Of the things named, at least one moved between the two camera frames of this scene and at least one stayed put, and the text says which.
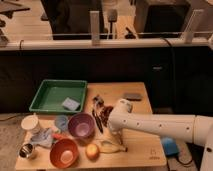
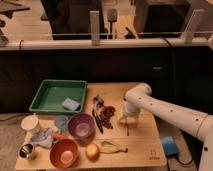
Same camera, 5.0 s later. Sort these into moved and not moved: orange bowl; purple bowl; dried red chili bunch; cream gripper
Moved: cream gripper
Not moved: dried red chili bunch; orange bowl; purple bowl
